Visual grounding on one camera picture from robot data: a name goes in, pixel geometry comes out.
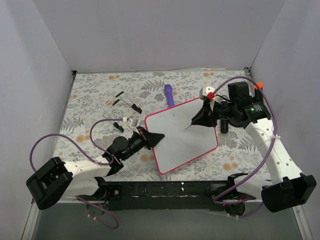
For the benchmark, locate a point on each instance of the floral patterned table mat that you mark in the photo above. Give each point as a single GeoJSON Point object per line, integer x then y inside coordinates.
{"type": "Point", "coordinates": [269, 115]}

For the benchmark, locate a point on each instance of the pink framed whiteboard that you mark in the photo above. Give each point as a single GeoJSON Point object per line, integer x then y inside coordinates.
{"type": "Point", "coordinates": [181, 144]}

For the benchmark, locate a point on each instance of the black microphone with grey head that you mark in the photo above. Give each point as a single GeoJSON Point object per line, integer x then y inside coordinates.
{"type": "Point", "coordinates": [224, 126]}

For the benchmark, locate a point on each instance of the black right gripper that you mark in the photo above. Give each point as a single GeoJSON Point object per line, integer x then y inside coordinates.
{"type": "Point", "coordinates": [208, 114]}

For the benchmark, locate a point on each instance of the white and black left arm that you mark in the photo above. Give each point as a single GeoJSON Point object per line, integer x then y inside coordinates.
{"type": "Point", "coordinates": [58, 179]}

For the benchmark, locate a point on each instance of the white wire whiteboard stand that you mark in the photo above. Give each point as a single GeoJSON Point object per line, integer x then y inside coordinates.
{"type": "Point", "coordinates": [120, 104]}

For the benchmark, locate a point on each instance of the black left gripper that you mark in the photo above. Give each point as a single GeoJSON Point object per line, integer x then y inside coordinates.
{"type": "Point", "coordinates": [145, 139]}

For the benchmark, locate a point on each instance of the black stick with orange tip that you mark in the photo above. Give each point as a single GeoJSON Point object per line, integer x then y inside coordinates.
{"type": "Point", "coordinates": [257, 93]}

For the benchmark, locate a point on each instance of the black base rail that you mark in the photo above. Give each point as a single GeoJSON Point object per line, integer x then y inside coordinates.
{"type": "Point", "coordinates": [159, 195]}

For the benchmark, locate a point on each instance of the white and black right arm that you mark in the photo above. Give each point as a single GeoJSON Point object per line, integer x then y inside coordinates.
{"type": "Point", "coordinates": [277, 181]}

